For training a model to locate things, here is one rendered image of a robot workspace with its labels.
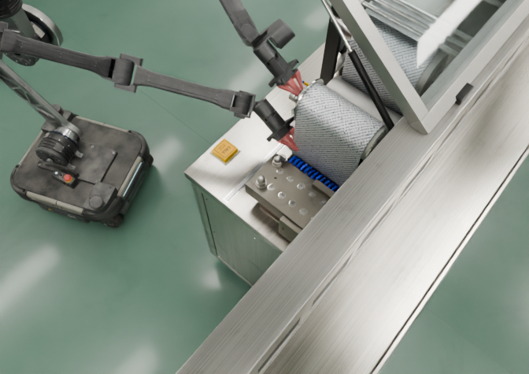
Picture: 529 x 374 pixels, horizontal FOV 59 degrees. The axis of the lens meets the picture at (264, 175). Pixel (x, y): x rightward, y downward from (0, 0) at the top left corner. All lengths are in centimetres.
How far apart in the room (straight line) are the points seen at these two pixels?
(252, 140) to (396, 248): 89
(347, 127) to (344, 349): 64
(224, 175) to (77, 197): 107
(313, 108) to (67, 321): 174
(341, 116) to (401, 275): 52
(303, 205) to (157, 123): 167
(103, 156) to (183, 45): 114
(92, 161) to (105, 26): 133
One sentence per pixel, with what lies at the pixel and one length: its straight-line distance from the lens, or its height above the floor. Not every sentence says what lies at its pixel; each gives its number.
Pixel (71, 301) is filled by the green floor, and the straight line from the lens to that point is 263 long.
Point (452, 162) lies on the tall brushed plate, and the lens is 118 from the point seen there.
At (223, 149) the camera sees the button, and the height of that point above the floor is 92.
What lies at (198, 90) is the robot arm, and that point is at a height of 123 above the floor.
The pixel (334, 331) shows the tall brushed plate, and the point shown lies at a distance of 96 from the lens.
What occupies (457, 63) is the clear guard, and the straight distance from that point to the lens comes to 103.
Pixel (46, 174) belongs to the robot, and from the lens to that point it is 270.
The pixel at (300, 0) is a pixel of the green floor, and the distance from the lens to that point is 371.
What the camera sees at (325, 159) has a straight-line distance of 148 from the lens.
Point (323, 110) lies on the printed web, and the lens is 136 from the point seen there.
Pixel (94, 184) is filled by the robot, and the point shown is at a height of 24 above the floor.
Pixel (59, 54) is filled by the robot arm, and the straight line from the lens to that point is 152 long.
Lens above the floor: 237
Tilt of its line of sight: 61 degrees down
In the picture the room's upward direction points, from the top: 1 degrees clockwise
